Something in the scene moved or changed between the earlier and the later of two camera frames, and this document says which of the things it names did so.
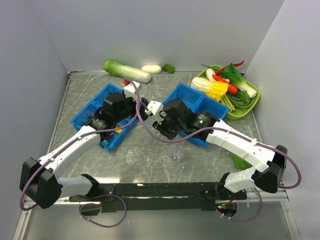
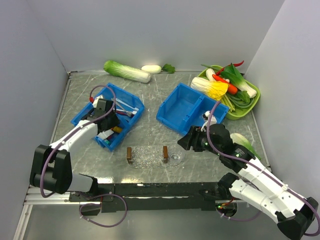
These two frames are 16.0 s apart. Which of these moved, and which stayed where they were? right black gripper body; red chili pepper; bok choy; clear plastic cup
Moved: right black gripper body
Stayed: clear plastic cup; bok choy; red chili pepper
